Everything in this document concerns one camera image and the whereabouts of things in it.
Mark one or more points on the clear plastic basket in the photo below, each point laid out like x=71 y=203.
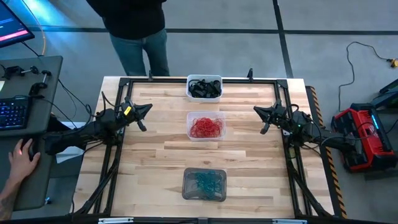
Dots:
x=189 y=115

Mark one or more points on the yellow black hazard tape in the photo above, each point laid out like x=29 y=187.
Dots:
x=333 y=180

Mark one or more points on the white paper sheet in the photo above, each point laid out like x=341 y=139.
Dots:
x=68 y=154

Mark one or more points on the black computer mouse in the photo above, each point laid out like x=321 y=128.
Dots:
x=32 y=151

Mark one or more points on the silver metal bracket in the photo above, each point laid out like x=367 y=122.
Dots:
x=289 y=221
x=115 y=220

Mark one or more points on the person's hand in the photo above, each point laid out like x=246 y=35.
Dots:
x=21 y=158

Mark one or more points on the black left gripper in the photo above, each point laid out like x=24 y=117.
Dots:
x=124 y=115

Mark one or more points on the person's forearm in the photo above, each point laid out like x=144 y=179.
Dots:
x=7 y=199

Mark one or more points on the white plastic basket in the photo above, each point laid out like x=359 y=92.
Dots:
x=188 y=95

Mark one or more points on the smoky grey plastic basket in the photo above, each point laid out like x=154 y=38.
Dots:
x=186 y=174

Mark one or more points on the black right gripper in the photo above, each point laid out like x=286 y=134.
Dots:
x=280 y=116

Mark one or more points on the black equipment case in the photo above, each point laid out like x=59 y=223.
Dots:
x=388 y=99

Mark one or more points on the backlit black keyboard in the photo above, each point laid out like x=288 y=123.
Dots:
x=12 y=113

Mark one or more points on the computer monitor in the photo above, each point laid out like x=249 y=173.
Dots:
x=12 y=28

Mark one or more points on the yellow tape tag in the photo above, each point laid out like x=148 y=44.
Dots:
x=127 y=110

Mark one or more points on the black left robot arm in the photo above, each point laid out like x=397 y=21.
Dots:
x=77 y=135

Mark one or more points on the black metal clamp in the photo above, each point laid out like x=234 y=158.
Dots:
x=37 y=87
x=12 y=71

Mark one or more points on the red black tool case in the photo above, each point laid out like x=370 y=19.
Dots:
x=363 y=124

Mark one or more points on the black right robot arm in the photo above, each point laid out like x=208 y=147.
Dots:
x=311 y=130

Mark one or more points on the black support beam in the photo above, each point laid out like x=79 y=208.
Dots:
x=57 y=124

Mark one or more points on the person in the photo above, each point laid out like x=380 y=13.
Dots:
x=133 y=18

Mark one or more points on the black aluminium table frame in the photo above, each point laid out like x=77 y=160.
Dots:
x=174 y=81

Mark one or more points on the black frame clamp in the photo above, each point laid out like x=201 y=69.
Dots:
x=151 y=76
x=250 y=74

